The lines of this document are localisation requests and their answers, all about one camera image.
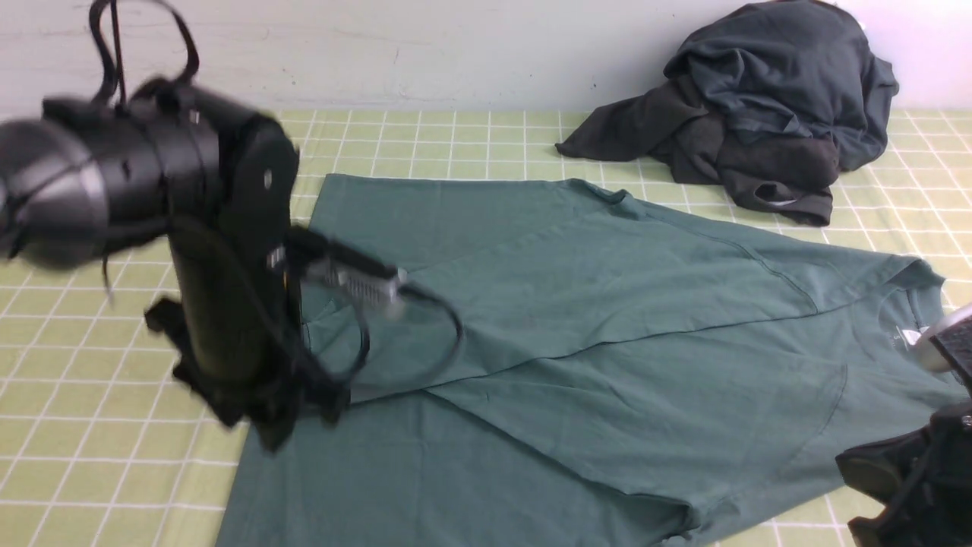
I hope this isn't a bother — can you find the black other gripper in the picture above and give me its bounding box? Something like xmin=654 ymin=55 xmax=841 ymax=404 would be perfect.
xmin=835 ymin=407 xmax=971 ymax=546

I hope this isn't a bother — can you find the dark grey crumpled garment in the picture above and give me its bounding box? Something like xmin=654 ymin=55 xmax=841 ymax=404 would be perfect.
xmin=556 ymin=76 xmax=840 ymax=227

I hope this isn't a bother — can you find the green long sleeve shirt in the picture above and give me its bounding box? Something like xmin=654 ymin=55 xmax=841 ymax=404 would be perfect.
xmin=216 ymin=174 xmax=966 ymax=546

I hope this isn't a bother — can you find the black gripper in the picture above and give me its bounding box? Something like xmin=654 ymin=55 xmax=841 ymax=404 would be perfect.
xmin=146 ymin=122 xmax=350 ymax=454

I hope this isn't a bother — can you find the dark slate blue garment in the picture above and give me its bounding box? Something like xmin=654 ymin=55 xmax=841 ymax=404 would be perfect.
xmin=664 ymin=1 xmax=899 ymax=170

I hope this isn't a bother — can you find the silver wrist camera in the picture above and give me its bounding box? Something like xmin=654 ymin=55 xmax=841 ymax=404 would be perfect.
xmin=298 ymin=256 xmax=407 ymax=314
xmin=914 ymin=303 xmax=971 ymax=392

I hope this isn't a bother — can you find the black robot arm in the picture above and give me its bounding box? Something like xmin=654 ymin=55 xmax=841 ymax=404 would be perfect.
xmin=2 ymin=80 xmax=970 ymax=546

